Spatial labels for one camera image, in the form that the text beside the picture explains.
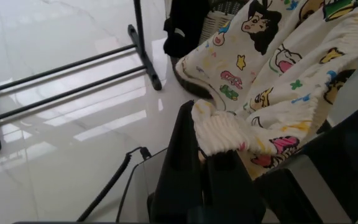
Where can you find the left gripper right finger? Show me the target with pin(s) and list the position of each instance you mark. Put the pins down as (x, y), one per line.
(232, 193)

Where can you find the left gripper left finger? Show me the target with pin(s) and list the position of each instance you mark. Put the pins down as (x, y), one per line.
(179, 174)

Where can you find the cream printed garment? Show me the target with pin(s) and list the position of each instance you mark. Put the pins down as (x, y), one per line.
(259, 77)

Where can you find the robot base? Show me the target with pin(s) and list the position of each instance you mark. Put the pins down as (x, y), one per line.
(346, 161)

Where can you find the black clothes rack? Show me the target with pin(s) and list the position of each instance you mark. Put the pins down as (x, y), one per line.
(73, 67)

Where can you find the white laundry basket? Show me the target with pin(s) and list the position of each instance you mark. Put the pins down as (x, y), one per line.
(216, 21)

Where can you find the black garment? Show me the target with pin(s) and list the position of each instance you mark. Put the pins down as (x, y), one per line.
(185, 28)

